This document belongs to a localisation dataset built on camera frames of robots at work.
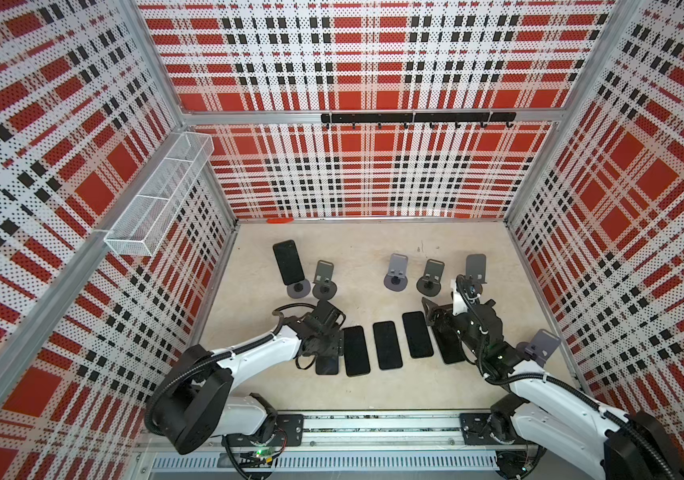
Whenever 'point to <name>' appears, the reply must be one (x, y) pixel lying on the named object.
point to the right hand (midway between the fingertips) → (439, 298)
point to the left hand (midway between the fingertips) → (331, 350)
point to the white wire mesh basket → (144, 221)
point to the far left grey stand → (299, 289)
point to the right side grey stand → (540, 347)
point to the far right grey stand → (476, 267)
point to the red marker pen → (279, 220)
